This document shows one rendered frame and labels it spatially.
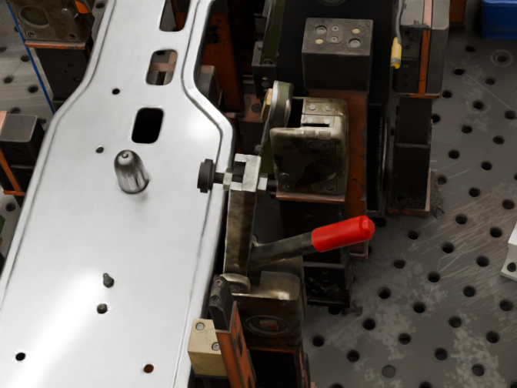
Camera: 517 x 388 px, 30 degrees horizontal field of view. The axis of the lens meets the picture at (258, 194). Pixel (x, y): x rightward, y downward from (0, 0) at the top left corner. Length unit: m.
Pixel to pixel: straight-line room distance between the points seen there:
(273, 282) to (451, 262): 0.46
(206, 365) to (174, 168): 0.26
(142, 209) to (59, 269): 0.11
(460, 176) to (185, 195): 0.50
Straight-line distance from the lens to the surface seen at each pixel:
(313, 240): 0.85
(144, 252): 1.01
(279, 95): 0.97
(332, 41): 1.00
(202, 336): 0.88
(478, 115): 1.48
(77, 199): 1.06
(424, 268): 1.32
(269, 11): 1.09
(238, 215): 0.81
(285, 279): 0.92
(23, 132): 1.15
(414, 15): 1.08
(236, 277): 0.89
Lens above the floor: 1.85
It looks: 56 degrees down
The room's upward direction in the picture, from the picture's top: 9 degrees counter-clockwise
